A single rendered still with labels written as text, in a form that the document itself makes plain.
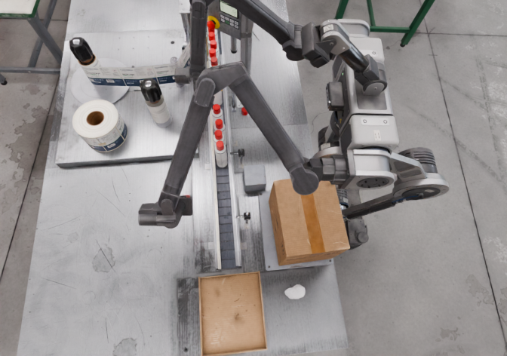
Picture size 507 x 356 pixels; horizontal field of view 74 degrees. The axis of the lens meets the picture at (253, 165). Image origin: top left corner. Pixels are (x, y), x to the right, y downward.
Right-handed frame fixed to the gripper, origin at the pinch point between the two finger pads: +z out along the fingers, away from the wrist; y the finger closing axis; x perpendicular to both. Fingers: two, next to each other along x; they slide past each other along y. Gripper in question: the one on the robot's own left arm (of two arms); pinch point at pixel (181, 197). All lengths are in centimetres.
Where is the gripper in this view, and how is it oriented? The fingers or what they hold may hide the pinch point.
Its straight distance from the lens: 127.0
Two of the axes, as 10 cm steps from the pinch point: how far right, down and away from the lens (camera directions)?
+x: -0.1, 9.6, 2.8
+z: -0.2, -2.8, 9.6
